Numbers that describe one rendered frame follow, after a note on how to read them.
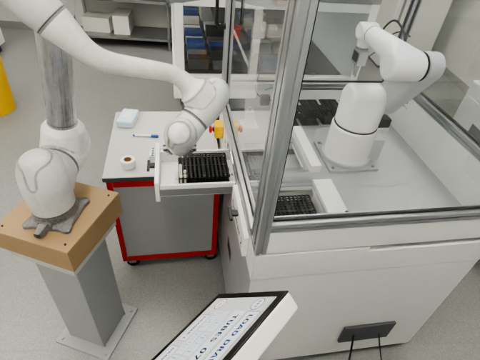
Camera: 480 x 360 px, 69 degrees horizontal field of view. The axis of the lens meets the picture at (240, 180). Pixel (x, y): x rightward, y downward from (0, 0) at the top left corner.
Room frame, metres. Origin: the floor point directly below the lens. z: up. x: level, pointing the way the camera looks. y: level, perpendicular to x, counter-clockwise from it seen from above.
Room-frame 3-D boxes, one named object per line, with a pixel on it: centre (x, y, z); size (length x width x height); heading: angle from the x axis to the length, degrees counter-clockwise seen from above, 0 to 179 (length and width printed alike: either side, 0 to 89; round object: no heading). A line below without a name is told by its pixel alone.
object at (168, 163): (1.24, 0.16, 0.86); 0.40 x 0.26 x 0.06; 103
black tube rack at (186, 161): (1.24, 0.17, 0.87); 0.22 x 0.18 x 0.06; 103
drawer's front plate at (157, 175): (1.20, 0.37, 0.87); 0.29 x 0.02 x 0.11; 13
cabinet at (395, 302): (1.33, -0.42, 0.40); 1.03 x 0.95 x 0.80; 13
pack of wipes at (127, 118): (1.75, 0.69, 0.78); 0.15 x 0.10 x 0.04; 1
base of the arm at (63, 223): (0.87, 0.68, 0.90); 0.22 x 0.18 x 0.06; 177
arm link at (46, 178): (0.90, 0.68, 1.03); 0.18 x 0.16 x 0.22; 5
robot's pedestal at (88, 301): (0.89, 0.68, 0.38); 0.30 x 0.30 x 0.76; 77
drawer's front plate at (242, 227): (0.96, -0.01, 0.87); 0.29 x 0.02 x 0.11; 13
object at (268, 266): (1.34, -0.42, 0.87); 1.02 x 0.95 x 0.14; 13
